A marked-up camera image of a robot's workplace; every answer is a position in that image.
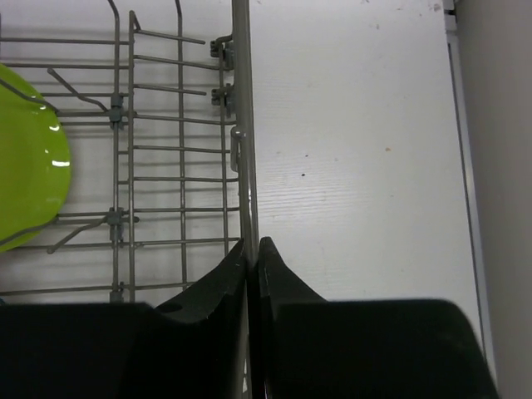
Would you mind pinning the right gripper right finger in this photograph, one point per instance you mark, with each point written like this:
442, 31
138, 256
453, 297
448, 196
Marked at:
386, 348

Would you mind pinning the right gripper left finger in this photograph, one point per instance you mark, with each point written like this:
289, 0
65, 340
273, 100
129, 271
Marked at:
190, 346

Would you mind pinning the grey wire dish rack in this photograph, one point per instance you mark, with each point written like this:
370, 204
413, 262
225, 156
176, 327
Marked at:
154, 203

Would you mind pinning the green plastic plate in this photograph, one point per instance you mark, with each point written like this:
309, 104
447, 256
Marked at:
35, 162

